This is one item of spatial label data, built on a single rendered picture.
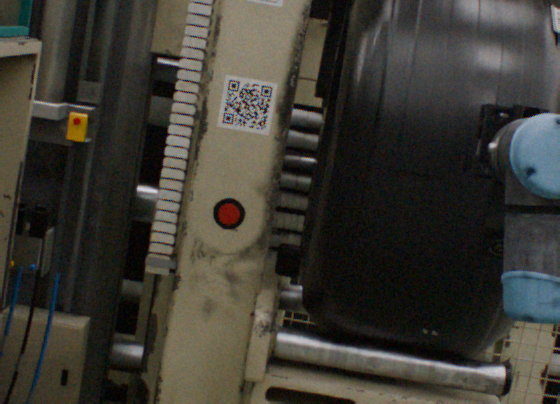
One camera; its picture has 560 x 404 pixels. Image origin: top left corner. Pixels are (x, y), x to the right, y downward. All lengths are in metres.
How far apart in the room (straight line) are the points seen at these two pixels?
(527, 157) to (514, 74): 0.48
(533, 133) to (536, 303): 0.16
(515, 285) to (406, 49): 0.50
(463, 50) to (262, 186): 0.36
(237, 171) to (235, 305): 0.20
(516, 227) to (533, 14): 0.57
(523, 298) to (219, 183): 0.70
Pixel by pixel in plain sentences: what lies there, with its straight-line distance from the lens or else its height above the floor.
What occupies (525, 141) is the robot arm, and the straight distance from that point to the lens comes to 1.07.
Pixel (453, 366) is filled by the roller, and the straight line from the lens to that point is 1.69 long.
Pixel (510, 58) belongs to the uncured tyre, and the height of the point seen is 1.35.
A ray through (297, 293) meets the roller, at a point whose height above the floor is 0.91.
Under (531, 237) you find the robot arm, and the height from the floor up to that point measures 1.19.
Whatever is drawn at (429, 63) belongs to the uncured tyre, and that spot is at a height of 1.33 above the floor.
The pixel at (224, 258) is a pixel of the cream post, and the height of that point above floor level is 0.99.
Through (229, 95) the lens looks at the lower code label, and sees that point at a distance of 1.68.
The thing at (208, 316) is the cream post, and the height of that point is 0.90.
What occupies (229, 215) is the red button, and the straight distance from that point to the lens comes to 1.70.
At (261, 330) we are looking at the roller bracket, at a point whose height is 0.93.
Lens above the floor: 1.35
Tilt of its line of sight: 8 degrees down
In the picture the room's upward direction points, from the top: 10 degrees clockwise
